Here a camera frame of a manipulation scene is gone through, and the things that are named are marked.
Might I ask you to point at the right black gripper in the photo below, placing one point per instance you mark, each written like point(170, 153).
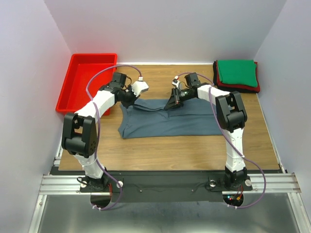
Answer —
point(175, 101)

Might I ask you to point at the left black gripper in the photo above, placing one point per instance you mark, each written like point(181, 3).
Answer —
point(127, 105)

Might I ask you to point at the blue-grey t-shirt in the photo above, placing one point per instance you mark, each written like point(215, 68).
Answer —
point(148, 118)

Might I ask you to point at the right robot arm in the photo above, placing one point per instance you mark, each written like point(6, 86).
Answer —
point(230, 114)

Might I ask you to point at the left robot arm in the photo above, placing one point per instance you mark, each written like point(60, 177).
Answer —
point(81, 130)

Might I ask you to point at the red folded t-shirt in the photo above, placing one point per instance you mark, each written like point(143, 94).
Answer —
point(239, 87)

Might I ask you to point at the black folded t-shirt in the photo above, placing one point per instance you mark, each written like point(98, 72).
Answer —
point(218, 88)

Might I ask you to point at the red plastic bin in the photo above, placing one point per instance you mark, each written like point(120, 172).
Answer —
point(82, 67)

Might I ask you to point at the green folded t-shirt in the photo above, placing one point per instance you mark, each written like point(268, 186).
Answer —
point(238, 72)

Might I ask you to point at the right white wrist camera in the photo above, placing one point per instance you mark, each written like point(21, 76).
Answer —
point(176, 82)

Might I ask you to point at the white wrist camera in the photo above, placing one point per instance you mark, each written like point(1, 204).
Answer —
point(176, 82)
point(139, 87)

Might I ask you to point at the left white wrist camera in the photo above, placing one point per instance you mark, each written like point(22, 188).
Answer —
point(139, 87)

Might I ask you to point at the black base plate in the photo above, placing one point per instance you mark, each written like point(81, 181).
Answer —
point(160, 186)

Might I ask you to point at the aluminium rail frame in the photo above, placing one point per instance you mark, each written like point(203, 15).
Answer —
point(274, 205)

